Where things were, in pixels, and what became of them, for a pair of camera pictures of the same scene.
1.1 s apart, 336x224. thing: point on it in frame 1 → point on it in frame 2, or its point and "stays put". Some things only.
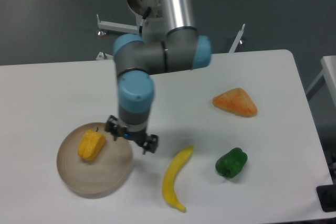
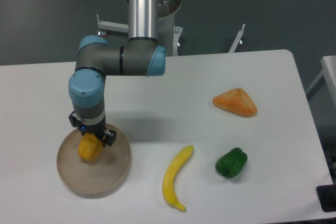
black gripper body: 135,136 → 95,126
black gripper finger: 150,144 → 108,137
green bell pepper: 230,164 stays put
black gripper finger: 111,126 → 73,119
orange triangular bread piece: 237,102 stays put
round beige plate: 101,177 stays put
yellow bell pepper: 91,145 stays put
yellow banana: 168,188 stays put
